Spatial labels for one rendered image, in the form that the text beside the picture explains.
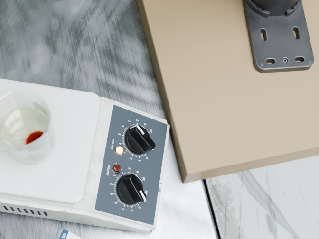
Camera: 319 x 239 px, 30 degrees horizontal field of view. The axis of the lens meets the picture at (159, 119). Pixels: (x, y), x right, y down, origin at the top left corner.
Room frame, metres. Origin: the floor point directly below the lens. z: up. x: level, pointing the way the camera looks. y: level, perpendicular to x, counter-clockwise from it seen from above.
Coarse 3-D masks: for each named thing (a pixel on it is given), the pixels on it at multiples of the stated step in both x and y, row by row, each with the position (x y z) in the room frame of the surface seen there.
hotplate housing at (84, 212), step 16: (144, 112) 0.24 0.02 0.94; (96, 144) 0.19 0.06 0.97; (96, 160) 0.17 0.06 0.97; (96, 176) 0.15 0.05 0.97; (160, 176) 0.18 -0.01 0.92; (96, 192) 0.14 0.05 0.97; (160, 192) 0.16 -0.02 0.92; (0, 208) 0.11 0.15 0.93; (16, 208) 0.11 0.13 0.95; (32, 208) 0.11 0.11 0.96; (48, 208) 0.11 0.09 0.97; (64, 208) 0.11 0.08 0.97; (80, 208) 0.12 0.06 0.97; (96, 224) 0.11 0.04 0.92; (112, 224) 0.11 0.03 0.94; (128, 224) 0.12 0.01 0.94; (144, 224) 0.12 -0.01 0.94
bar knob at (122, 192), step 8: (128, 176) 0.16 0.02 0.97; (136, 176) 0.17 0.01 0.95; (120, 184) 0.15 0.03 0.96; (128, 184) 0.15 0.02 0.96; (136, 184) 0.15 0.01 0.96; (120, 192) 0.14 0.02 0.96; (128, 192) 0.15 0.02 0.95; (136, 192) 0.15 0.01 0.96; (128, 200) 0.14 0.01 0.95; (136, 200) 0.14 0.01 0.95; (144, 200) 0.14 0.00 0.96
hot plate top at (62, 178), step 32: (0, 96) 0.21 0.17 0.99; (64, 96) 0.22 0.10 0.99; (96, 96) 0.23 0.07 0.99; (64, 128) 0.19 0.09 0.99; (96, 128) 0.20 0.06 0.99; (0, 160) 0.14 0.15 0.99; (64, 160) 0.16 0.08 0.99; (0, 192) 0.11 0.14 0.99; (32, 192) 0.12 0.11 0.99; (64, 192) 0.13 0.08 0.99
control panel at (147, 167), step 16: (112, 112) 0.23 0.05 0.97; (128, 112) 0.23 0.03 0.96; (112, 128) 0.21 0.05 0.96; (128, 128) 0.22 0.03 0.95; (144, 128) 0.22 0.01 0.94; (160, 128) 0.23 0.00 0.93; (112, 144) 0.19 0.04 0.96; (160, 144) 0.21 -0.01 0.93; (112, 160) 0.18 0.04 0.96; (128, 160) 0.18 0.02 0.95; (144, 160) 0.19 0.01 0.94; (160, 160) 0.20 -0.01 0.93; (112, 176) 0.16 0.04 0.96; (144, 176) 0.17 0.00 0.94; (112, 192) 0.14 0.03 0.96; (144, 192) 0.15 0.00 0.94; (96, 208) 0.12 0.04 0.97; (112, 208) 0.13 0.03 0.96; (128, 208) 0.13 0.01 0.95; (144, 208) 0.14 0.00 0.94
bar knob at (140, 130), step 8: (136, 128) 0.21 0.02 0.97; (128, 136) 0.21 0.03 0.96; (136, 136) 0.21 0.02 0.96; (144, 136) 0.21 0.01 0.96; (128, 144) 0.20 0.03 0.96; (136, 144) 0.20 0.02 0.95; (144, 144) 0.20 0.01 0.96; (152, 144) 0.20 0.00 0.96; (136, 152) 0.19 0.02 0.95; (144, 152) 0.20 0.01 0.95
